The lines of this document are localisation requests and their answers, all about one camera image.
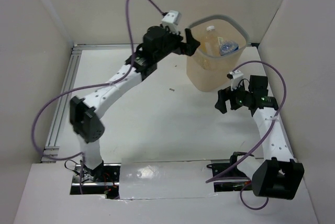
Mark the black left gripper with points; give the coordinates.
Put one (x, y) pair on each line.
(183, 45)

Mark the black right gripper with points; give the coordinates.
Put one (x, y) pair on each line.
(225, 94)

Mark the blue label plastic bottle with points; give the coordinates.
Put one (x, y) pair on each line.
(228, 47)

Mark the white label clear bottle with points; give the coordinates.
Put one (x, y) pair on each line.
(211, 42)

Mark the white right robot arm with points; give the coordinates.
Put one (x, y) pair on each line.
(278, 175)

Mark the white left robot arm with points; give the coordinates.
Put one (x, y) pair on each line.
(86, 113)

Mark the beige ribbed plastic bin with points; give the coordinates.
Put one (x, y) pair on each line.
(204, 71)

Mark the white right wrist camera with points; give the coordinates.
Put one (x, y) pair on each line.
(236, 78)

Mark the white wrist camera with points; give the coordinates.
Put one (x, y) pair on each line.
(236, 78)
(171, 21)

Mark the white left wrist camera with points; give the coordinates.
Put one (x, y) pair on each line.
(171, 21)

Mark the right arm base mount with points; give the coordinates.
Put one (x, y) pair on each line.
(238, 177)

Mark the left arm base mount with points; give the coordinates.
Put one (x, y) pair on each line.
(106, 183)

